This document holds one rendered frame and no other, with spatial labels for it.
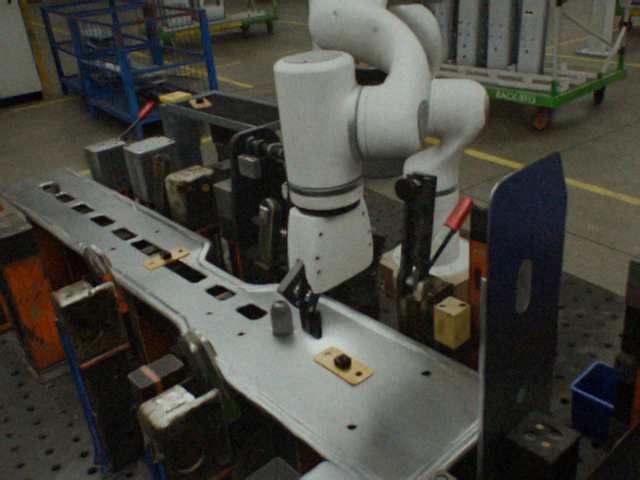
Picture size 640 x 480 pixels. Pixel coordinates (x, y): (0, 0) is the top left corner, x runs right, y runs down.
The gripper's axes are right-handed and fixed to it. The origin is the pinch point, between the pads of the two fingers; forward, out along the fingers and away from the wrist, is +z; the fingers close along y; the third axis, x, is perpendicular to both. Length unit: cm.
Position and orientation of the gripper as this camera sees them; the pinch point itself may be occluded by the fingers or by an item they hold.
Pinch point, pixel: (339, 311)
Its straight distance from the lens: 81.9
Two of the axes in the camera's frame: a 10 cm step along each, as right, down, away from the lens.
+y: -7.4, 3.7, -5.6
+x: 6.6, 2.8, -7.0
